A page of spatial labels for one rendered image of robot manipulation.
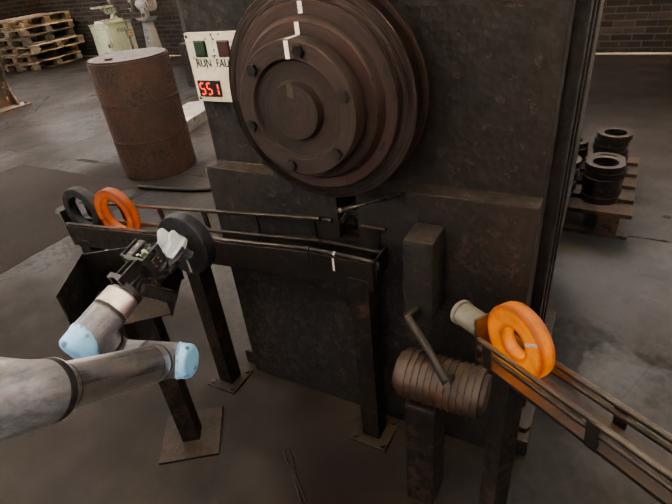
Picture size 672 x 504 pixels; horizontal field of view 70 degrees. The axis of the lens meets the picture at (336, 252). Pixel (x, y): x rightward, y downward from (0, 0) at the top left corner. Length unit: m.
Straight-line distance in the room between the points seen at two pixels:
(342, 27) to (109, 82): 3.03
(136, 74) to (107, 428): 2.55
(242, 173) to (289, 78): 0.49
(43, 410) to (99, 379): 0.11
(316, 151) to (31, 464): 1.51
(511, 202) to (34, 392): 0.96
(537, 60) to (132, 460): 1.68
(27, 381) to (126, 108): 3.27
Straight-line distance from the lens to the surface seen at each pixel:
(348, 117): 0.99
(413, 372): 1.21
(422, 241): 1.14
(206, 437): 1.85
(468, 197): 1.18
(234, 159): 1.53
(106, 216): 1.94
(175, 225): 1.19
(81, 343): 1.06
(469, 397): 1.18
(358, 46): 1.01
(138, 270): 1.12
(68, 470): 1.99
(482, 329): 1.07
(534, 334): 0.96
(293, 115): 1.04
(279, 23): 1.08
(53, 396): 0.79
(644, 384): 2.06
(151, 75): 3.90
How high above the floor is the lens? 1.39
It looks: 32 degrees down
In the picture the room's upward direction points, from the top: 6 degrees counter-clockwise
